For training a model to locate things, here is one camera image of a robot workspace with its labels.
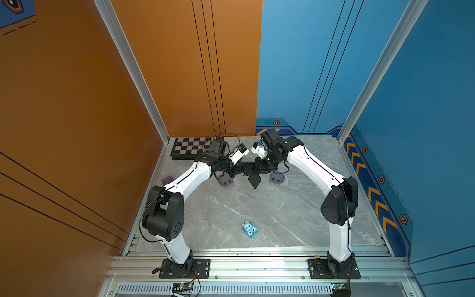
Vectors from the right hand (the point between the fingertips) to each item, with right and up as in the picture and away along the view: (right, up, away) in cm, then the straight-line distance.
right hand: (253, 172), depth 83 cm
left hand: (-5, +4, +6) cm, 9 cm away
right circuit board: (+34, -44, -12) cm, 57 cm away
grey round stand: (+13, -5, +16) cm, 22 cm away
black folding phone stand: (-2, +2, +2) cm, 3 cm away
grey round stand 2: (-14, -6, +16) cm, 22 cm away
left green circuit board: (-28, -43, -12) cm, 53 cm away
